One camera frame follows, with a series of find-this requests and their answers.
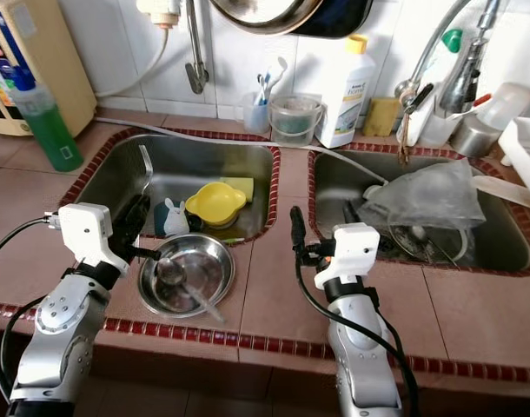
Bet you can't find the white drain hose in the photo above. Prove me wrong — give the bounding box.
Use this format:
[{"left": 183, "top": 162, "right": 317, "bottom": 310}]
[{"left": 96, "top": 117, "right": 388, "bottom": 186}]

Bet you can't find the stainless steel bowl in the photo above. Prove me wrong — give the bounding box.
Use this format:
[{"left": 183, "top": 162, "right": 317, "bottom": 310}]
[{"left": 136, "top": 233, "right": 235, "bottom": 319}]

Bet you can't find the blue bunny mug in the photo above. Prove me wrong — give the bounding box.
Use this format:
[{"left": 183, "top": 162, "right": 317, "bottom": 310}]
[{"left": 154, "top": 198, "right": 189, "bottom": 238}]

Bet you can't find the yellow plastic bowl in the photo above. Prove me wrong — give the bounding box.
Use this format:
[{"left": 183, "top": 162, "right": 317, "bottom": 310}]
[{"left": 183, "top": 181, "right": 248, "bottom": 229}]

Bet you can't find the translucent toothbrush cup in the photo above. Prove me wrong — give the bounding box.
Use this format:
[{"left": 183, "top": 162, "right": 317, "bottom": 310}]
[{"left": 242, "top": 91, "right": 272, "bottom": 134}]

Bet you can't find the chrome sprayer faucet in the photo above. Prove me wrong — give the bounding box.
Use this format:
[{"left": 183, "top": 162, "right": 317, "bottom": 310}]
[{"left": 394, "top": 0, "right": 505, "bottom": 116}]

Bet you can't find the white plastic spatula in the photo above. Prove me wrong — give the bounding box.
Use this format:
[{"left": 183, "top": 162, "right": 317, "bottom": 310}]
[{"left": 471, "top": 174, "right": 530, "bottom": 212}]

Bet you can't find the green dish soap bottle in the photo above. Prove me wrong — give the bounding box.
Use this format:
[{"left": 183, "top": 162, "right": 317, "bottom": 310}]
[{"left": 9, "top": 65, "right": 85, "bottom": 173}]

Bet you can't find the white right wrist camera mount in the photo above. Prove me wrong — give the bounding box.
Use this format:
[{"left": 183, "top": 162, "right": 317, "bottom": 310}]
[{"left": 313, "top": 223, "right": 381, "bottom": 292}]

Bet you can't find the clear plastic container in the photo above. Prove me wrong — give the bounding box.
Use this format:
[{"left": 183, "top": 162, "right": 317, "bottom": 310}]
[{"left": 478, "top": 83, "right": 530, "bottom": 131}]

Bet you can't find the yellow scouring sponge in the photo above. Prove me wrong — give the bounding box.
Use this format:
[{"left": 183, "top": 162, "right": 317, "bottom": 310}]
[{"left": 362, "top": 97, "right": 401, "bottom": 137}]

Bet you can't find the dark red cabinet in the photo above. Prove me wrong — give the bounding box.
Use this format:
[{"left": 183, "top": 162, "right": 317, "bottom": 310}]
[{"left": 0, "top": 326, "right": 530, "bottom": 417}]

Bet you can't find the steel cup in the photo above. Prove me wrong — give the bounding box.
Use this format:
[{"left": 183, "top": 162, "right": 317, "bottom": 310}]
[{"left": 449, "top": 113, "right": 500, "bottom": 159}]

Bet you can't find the steel spoon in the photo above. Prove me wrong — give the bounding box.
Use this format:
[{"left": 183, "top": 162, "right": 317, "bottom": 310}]
[{"left": 156, "top": 259, "right": 224, "bottom": 324}]

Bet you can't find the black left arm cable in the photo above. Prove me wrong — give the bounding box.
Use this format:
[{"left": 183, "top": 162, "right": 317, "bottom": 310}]
[{"left": 0, "top": 217, "right": 62, "bottom": 400}]

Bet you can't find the chrome wall tap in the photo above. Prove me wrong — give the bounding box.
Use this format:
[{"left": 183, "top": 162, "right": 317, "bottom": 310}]
[{"left": 136, "top": 0, "right": 211, "bottom": 95}]

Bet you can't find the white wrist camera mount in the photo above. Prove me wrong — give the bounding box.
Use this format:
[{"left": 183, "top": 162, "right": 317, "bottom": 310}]
[
  {"left": 56, "top": 202, "right": 131, "bottom": 277},
  {"left": 313, "top": 223, "right": 381, "bottom": 292}
]

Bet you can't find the white detergent bottle yellow cap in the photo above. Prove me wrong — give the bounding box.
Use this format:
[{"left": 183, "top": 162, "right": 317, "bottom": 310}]
[{"left": 315, "top": 35, "right": 377, "bottom": 149}]

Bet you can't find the clear small plastic bucket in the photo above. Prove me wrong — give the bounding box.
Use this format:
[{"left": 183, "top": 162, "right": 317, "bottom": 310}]
[{"left": 267, "top": 94, "right": 325, "bottom": 146}]

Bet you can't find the clear plastic bag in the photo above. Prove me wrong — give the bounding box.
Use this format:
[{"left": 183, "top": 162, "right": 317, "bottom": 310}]
[{"left": 356, "top": 159, "right": 487, "bottom": 231}]

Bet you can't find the blue toothbrush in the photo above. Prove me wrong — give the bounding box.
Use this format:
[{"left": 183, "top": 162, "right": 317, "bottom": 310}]
[{"left": 256, "top": 71, "right": 273, "bottom": 105}]

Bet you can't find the white thin tube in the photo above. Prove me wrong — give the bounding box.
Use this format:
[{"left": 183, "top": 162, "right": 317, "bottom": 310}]
[{"left": 96, "top": 26, "right": 170, "bottom": 99}]

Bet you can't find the steel sink basin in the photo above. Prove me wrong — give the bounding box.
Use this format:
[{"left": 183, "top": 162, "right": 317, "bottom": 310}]
[
  {"left": 307, "top": 143, "right": 530, "bottom": 277},
  {"left": 58, "top": 129, "right": 282, "bottom": 247}
]

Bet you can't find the round steel plate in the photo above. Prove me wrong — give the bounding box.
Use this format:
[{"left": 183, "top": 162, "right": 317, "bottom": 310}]
[{"left": 391, "top": 224, "right": 470, "bottom": 264}]

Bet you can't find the yellow-green sponge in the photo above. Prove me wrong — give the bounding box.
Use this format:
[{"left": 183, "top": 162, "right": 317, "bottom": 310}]
[{"left": 220, "top": 176, "right": 255, "bottom": 202}]

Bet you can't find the white toothbrush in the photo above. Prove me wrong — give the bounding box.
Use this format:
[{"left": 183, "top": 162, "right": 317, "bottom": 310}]
[{"left": 267, "top": 56, "right": 290, "bottom": 96}]

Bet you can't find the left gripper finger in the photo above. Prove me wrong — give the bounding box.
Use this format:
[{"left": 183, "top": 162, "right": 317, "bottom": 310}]
[
  {"left": 116, "top": 197, "right": 137, "bottom": 257},
  {"left": 135, "top": 194, "right": 153, "bottom": 248}
]

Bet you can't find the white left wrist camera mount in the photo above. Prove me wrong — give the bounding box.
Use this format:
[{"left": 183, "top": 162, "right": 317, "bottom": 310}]
[{"left": 56, "top": 202, "right": 131, "bottom": 277}]

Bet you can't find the hanging black pan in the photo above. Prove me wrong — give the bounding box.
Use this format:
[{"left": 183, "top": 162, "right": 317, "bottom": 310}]
[{"left": 291, "top": 0, "right": 374, "bottom": 38}]

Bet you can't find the beige water ionizer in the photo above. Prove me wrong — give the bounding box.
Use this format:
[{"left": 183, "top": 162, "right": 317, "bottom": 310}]
[{"left": 0, "top": 0, "right": 96, "bottom": 138}]

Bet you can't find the hanging steel wok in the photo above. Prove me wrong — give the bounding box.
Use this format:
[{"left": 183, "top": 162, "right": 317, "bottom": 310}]
[{"left": 210, "top": 0, "right": 331, "bottom": 36}]

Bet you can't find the white bottle green cap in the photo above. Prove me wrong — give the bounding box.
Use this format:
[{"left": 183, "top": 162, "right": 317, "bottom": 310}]
[{"left": 408, "top": 29, "right": 466, "bottom": 147}]

